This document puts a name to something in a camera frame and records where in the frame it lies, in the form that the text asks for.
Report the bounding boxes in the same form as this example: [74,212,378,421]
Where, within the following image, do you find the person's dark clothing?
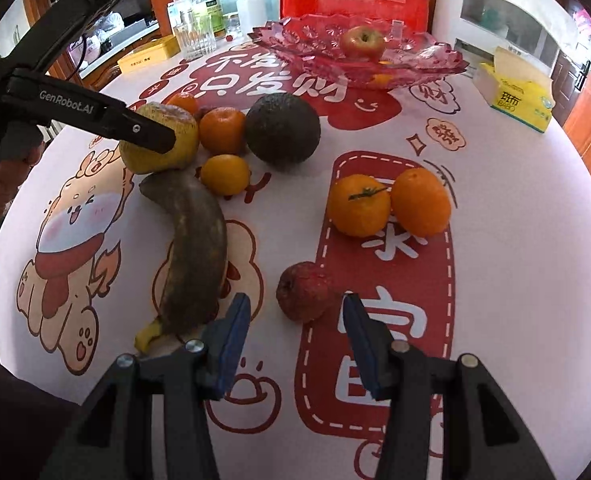
[0,347,81,480]

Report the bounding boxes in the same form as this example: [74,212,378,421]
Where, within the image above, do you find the yellow tin box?
[117,36,181,74]

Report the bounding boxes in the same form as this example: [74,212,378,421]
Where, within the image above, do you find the large orange mandarin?
[390,166,453,237]

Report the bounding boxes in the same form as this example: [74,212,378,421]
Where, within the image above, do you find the clear glass tumbler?
[173,10,216,60]

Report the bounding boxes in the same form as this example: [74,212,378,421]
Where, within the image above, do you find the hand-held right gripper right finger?
[342,291,559,480]

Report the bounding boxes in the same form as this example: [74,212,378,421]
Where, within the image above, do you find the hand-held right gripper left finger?
[40,292,252,480]

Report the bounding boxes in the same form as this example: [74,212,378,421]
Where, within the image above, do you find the yellow tissue box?
[472,46,556,134]

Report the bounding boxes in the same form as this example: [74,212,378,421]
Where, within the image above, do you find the red and white printed tablecloth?
[0,35,591,480]

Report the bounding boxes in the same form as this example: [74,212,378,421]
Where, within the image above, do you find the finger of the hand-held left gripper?
[93,104,177,156]

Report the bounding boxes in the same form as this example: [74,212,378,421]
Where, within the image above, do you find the brown overripe banana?
[134,170,228,353]

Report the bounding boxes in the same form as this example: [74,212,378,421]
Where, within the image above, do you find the white plastic bottle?
[236,0,265,36]

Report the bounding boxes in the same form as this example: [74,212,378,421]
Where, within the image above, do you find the person's left hand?
[0,140,46,223]

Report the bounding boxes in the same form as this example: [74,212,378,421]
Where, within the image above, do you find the tiny orange mandarin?
[167,91,200,116]

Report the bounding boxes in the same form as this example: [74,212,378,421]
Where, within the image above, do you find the yellow pear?
[120,101,200,176]

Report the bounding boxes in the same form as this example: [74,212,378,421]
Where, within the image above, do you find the orange mandarin with stem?
[327,174,392,238]

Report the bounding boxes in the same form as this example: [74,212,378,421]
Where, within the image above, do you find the pink glass fruit bowl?
[247,14,470,92]

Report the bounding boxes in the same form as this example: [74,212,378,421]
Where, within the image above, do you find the white cabinet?
[433,0,581,68]

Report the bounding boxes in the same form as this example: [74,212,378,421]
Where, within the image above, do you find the glass bottle with green label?
[190,0,225,38]

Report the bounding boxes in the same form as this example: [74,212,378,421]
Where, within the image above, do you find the dark green avocado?
[246,92,322,166]

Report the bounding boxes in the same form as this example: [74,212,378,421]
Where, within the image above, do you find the red and yellow apple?
[339,26,386,60]

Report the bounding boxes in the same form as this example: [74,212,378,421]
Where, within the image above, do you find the wrinkled dark red apple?
[276,261,343,323]

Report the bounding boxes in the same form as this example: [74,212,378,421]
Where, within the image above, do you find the small yellow-orange mandarin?
[200,154,252,197]

